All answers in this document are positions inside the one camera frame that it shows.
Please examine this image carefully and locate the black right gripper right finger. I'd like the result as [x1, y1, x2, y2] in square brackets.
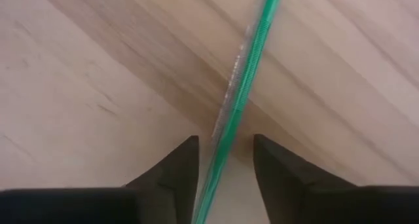
[253, 134, 419, 224]

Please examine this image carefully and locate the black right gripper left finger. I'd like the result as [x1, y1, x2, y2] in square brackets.
[0, 135, 200, 224]

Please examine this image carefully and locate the green drinking straw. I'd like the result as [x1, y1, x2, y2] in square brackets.
[191, 0, 284, 224]

